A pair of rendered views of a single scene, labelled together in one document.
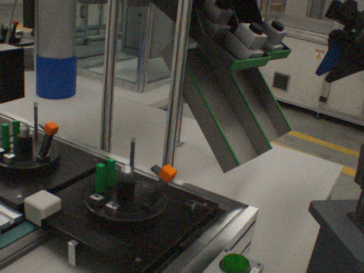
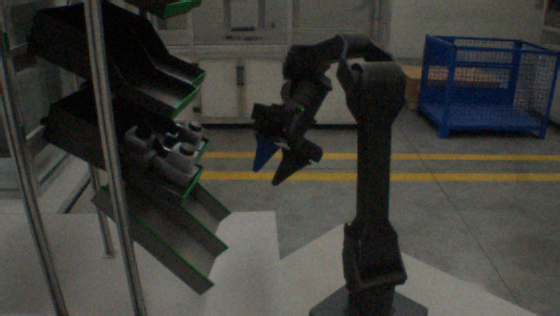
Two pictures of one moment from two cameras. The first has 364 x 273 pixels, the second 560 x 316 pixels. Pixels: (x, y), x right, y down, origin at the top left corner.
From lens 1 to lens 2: 0.27 m
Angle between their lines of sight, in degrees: 29
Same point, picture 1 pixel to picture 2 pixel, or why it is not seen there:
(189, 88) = (137, 230)
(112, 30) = (29, 195)
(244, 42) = (180, 168)
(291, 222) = (266, 300)
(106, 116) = (53, 281)
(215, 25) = (144, 158)
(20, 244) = not seen: outside the picture
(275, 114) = (210, 203)
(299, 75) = not seen: hidden behind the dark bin
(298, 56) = not seen: hidden behind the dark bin
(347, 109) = (223, 112)
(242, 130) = (193, 240)
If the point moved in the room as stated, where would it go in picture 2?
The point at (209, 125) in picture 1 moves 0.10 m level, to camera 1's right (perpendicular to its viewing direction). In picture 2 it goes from (171, 259) to (219, 244)
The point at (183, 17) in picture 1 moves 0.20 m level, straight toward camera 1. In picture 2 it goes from (114, 167) to (151, 221)
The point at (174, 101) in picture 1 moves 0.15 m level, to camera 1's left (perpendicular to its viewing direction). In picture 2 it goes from (128, 249) to (46, 272)
